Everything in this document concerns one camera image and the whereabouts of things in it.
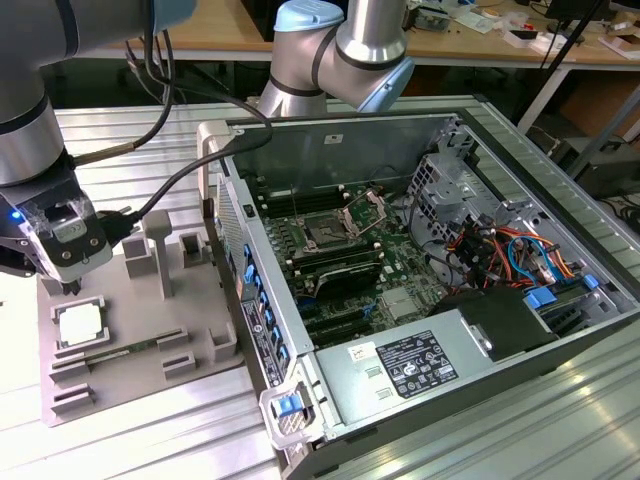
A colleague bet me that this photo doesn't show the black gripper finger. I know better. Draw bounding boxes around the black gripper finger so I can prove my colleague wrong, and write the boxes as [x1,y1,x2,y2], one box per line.
[0,238,77,301]

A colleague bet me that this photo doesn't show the silver CPU green board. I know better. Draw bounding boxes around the silver CPU green board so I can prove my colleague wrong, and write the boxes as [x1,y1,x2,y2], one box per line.
[57,302,105,347]

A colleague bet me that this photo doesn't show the black RAM slot bank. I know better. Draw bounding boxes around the black RAM slot bank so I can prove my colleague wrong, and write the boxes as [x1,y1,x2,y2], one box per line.
[257,185,351,217]
[288,238,384,275]

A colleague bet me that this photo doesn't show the CPU socket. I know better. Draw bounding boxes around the CPU socket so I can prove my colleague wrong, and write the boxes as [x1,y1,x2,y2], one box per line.
[298,212,357,254]

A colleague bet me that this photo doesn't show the black expansion slot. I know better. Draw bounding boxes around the black expansion slot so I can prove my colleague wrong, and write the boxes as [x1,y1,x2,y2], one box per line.
[301,305,369,329]
[305,319,375,347]

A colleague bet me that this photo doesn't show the grey plastic parts rack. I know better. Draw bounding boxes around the grey plastic parts rack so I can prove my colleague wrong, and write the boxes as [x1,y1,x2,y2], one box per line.
[37,209,246,430]

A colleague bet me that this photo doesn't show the open grey PC case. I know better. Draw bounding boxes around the open grey PC case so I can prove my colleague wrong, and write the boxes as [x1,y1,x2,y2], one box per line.
[196,94,640,480]

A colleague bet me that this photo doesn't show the metal socket cover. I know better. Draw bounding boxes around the metal socket cover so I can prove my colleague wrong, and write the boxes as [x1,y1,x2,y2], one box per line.
[341,191,390,237]

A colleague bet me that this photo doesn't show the blue case latch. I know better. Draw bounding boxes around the blue case latch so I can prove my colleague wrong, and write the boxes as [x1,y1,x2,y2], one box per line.
[276,393,302,417]

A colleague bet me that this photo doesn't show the black graphics card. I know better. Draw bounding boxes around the black graphics card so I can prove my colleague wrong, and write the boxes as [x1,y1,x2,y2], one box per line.
[313,260,382,302]

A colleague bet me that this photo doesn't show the green motherboard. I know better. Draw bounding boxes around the green motherboard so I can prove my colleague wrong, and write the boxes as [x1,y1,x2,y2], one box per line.
[254,184,451,351]

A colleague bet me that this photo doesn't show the silver chipset heat sink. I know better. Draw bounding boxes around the silver chipset heat sink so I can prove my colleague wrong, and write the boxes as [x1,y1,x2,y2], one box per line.
[382,287,420,322]

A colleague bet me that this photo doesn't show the grey power supply unit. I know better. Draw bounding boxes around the grey power supply unit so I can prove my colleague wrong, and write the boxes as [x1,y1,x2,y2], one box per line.
[313,307,501,437]

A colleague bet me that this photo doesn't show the silver metal drive cage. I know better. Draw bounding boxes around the silver metal drive cage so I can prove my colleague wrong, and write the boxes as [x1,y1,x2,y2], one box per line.
[404,117,507,237]

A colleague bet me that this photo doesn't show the small metal device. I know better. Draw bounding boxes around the small metal device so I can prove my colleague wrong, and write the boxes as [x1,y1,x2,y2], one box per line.
[412,4,457,30]

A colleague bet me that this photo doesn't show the white papers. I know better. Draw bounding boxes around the white papers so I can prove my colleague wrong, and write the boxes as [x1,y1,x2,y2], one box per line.
[449,7,505,34]

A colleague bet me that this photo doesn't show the black plastic air shroud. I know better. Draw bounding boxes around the black plastic air shroud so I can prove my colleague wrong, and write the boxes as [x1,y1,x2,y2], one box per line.
[429,287,560,365]

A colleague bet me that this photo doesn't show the white open box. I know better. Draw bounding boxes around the white open box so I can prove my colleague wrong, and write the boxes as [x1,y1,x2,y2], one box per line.
[503,27,554,52]

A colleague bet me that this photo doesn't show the black equipment case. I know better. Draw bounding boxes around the black equipment case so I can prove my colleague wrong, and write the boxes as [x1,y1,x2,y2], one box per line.
[569,139,640,201]

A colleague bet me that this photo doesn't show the brown cardboard box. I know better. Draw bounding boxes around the brown cardboard box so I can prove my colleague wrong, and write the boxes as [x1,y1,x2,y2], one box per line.
[598,32,640,60]

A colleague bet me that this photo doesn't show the white wrist camera black mount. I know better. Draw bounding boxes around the white wrist camera black mount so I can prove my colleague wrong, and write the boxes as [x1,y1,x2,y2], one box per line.
[38,199,114,284]

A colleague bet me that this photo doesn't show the black cable brass sleeve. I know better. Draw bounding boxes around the black cable brass sleeve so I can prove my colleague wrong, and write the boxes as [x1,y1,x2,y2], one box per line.
[73,27,176,166]

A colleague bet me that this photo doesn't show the black camera cable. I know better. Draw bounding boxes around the black camera cable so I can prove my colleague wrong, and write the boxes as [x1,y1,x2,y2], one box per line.
[97,27,275,237]

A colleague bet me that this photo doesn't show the orange red wire bundle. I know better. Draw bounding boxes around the orange red wire bundle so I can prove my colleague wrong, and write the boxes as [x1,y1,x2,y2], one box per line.
[444,222,587,294]

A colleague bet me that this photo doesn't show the blue data wire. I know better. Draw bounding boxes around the blue data wire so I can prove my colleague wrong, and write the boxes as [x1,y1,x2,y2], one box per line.
[506,233,557,287]

